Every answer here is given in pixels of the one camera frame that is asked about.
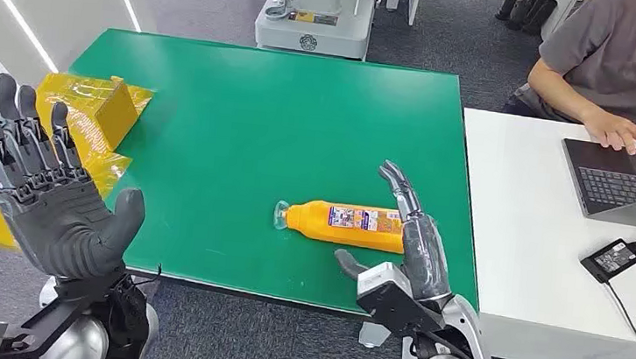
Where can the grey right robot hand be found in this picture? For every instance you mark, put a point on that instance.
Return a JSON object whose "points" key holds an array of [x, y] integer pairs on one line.
{"points": [[424, 252]]}

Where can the person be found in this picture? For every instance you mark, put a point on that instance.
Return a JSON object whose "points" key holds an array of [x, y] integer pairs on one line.
{"points": [[615, 55]]}

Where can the person's hand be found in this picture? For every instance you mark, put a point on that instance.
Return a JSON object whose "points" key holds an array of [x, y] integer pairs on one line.
{"points": [[614, 132]]}

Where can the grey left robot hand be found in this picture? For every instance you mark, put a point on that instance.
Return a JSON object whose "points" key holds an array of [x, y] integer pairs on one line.
{"points": [[63, 223]]}

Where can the dark grey laptop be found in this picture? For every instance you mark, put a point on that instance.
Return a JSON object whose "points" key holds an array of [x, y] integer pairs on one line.
{"points": [[620, 184]]}

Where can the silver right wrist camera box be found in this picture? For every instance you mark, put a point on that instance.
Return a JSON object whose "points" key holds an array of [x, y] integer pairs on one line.
{"points": [[385, 298]]}

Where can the white table foot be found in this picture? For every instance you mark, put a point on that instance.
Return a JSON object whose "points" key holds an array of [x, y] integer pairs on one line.
{"points": [[373, 336]]}

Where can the white machine base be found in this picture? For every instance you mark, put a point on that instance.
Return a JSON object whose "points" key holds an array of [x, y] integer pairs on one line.
{"points": [[315, 26]]}

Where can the green table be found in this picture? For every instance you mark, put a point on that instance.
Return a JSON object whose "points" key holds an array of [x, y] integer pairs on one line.
{"points": [[240, 136]]}

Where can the yellow taped box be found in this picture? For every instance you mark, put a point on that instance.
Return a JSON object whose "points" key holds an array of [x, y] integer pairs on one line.
{"points": [[117, 115]]}

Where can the orange bottle with clear cap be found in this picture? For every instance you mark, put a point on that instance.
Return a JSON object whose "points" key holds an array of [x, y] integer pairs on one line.
{"points": [[342, 227]]}

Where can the black chair legs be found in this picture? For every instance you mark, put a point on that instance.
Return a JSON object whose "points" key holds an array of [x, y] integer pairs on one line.
{"points": [[529, 12]]}

